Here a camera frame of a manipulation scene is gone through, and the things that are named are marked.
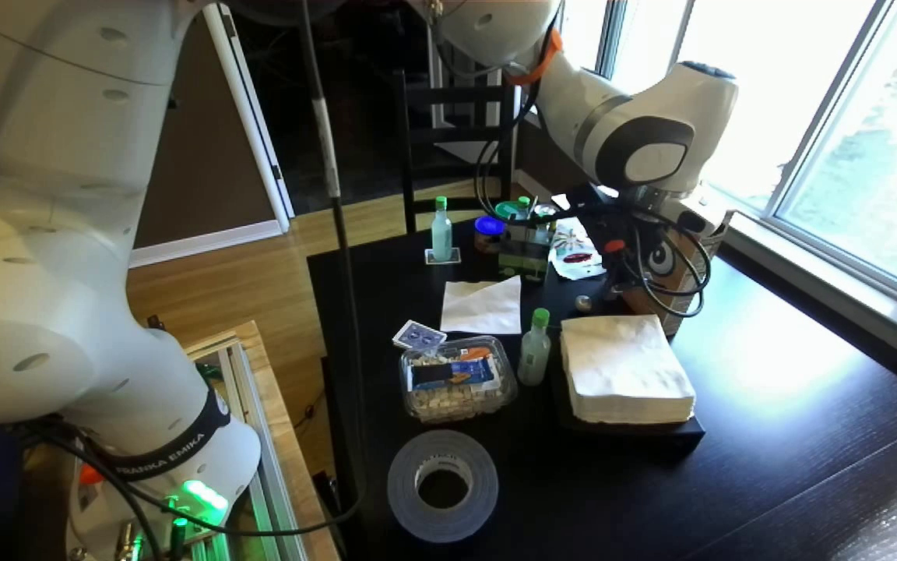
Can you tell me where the black wooden chair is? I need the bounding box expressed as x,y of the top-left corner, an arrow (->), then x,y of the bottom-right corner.
397,72 -> 524,236

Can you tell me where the white window frame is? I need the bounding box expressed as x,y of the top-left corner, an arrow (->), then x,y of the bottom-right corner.
570,0 -> 897,338

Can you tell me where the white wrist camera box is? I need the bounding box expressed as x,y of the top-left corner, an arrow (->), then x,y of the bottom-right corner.
675,200 -> 735,248

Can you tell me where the white door frame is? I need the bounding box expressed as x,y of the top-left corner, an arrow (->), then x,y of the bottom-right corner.
201,0 -> 300,228

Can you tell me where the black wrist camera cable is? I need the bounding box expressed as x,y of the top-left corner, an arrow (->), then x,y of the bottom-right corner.
624,206 -> 713,320

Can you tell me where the white napkin stack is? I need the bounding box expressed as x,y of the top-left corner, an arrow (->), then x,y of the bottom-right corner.
556,311 -> 702,428

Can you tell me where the black napkin tray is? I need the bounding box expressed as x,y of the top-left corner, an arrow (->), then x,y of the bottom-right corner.
551,352 -> 711,465

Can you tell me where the blue playing card deck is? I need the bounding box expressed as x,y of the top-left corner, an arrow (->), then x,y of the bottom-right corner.
389,317 -> 447,359

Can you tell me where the long black hanging cable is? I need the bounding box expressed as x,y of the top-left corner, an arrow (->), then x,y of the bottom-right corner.
297,0 -> 366,534

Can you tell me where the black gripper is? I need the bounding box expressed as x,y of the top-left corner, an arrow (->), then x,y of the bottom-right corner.
598,206 -> 659,311

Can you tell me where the grey metal rail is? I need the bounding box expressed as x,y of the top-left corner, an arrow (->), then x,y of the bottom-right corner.
216,339 -> 312,561

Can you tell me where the blue lid jar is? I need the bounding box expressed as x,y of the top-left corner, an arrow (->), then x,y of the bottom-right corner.
470,211 -> 508,259

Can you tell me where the clear plastic food container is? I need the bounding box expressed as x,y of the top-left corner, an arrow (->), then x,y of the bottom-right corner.
395,334 -> 520,428

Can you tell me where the grey duct tape roll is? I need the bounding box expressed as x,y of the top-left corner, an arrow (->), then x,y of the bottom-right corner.
382,428 -> 500,545

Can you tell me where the white plastic bag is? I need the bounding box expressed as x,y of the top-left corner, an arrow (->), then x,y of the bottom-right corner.
548,214 -> 609,285

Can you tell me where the black base cable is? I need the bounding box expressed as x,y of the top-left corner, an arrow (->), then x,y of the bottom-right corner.
9,418 -> 163,561

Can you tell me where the green cap sanitizer bottle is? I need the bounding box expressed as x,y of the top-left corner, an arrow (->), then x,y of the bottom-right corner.
431,195 -> 458,263
513,305 -> 554,390

